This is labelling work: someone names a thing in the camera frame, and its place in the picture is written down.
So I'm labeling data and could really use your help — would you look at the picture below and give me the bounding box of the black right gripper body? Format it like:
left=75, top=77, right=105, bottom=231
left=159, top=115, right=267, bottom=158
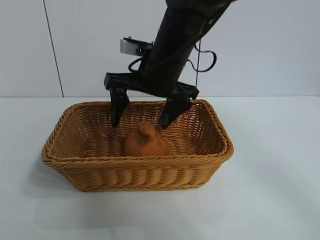
left=103, top=17, right=200, bottom=99

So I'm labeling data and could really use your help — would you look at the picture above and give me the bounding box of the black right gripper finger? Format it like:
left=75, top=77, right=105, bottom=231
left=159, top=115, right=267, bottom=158
left=109, top=88, right=131, bottom=128
left=159, top=96, right=193, bottom=129

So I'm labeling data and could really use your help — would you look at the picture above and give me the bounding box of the woven wicker basket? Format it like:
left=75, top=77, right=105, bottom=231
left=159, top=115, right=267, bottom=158
left=41, top=99, right=235, bottom=193

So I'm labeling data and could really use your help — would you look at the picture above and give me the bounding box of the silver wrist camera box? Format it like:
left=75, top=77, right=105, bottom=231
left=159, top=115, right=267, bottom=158
left=119, top=36, right=154, bottom=57

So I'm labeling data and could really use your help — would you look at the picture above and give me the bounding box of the black camera cable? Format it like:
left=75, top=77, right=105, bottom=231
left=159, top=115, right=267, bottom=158
left=128, top=39, right=217, bottom=74

